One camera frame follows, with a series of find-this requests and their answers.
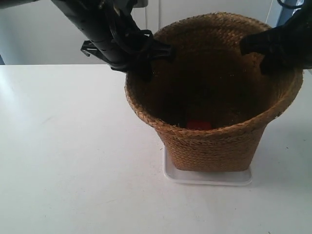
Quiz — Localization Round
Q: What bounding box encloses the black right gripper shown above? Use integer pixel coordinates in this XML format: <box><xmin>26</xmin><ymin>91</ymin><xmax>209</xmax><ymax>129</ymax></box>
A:
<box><xmin>240</xmin><ymin>9</ymin><xmax>312</xmax><ymax>75</ymax></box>

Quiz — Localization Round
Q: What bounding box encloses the white plastic tray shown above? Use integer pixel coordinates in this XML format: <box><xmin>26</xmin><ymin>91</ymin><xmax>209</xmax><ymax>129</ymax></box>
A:
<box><xmin>163</xmin><ymin>148</ymin><xmax>252</xmax><ymax>186</ymax></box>

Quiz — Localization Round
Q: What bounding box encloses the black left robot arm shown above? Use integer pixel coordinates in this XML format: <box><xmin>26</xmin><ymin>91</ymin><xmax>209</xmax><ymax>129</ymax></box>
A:
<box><xmin>53</xmin><ymin>0</ymin><xmax>174</xmax><ymax>81</ymax></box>

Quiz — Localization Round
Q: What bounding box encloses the brown woven wicker basket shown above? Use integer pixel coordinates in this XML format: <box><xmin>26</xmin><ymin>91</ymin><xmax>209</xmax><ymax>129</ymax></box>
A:
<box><xmin>125</xmin><ymin>12</ymin><xmax>303</xmax><ymax>172</ymax></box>

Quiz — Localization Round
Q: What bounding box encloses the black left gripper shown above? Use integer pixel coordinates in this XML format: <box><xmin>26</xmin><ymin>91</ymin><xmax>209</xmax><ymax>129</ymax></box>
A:
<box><xmin>80</xmin><ymin>14</ymin><xmax>176</xmax><ymax>82</ymax></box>

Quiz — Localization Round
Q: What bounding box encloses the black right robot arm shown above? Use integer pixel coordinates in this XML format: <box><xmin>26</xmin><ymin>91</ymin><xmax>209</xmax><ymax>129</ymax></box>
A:
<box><xmin>239</xmin><ymin>0</ymin><xmax>312</xmax><ymax>75</ymax></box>

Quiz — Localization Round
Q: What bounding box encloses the red cylinder large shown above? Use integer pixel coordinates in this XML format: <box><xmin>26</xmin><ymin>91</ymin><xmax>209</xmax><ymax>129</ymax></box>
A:
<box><xmin>186</xmin><ymin>119</ymin><xmax>212</xmax><ymax>131</ymax></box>

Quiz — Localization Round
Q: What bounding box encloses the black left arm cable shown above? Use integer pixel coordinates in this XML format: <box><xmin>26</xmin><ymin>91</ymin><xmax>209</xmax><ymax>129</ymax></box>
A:
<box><xmin>97</xmin><ymin>0</ymin><xmax>154</xmax><ymax>54</ymax></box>

